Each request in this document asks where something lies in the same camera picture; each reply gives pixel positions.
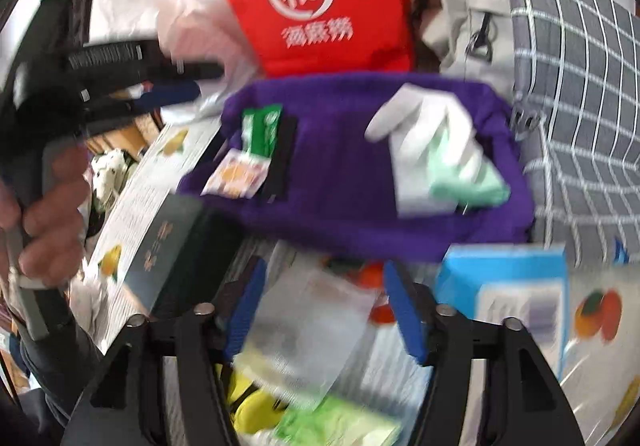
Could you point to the blue tissue pack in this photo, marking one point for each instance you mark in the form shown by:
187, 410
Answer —
493, 282

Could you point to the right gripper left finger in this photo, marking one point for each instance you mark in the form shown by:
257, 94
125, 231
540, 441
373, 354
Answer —
124, 403

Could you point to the mint green cloth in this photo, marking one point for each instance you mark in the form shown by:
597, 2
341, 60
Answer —
473, 182

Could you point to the person left hand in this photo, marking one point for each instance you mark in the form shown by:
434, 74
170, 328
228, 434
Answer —
54, 222

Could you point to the dark green wooden box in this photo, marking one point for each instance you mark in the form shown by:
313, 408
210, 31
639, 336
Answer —
182, 259

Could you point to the orange print snack packet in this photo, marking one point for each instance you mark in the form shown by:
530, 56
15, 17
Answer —
239, 175

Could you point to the beige canvas bag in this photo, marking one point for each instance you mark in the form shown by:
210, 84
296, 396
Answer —
472, 40

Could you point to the white Miniso plastic bag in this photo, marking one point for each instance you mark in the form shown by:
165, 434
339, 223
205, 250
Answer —
190, 30

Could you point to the yellow pouch with black strap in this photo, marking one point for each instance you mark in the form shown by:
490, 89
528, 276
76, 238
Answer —
251, 409

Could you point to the silver mesh drawstring pouch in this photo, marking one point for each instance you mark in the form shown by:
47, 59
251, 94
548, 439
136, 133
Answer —
306, 327

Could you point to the purple fabric storage basket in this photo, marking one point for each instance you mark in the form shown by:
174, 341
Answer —
338, 188

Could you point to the fruit print tablecloth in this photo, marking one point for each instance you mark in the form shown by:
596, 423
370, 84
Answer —
596, 376

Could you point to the green wet wipes pack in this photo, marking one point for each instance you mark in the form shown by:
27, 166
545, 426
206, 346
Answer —
336, 422

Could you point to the grey plaid cushion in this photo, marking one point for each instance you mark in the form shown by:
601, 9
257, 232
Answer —
576, 112

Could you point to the green sachet packet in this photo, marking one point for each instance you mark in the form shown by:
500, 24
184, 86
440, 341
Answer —
259, 131

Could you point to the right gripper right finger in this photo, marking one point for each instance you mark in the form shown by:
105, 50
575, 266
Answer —
522, 403

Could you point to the white cotton glove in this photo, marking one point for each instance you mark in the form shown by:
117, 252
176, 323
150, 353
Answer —
409, 121

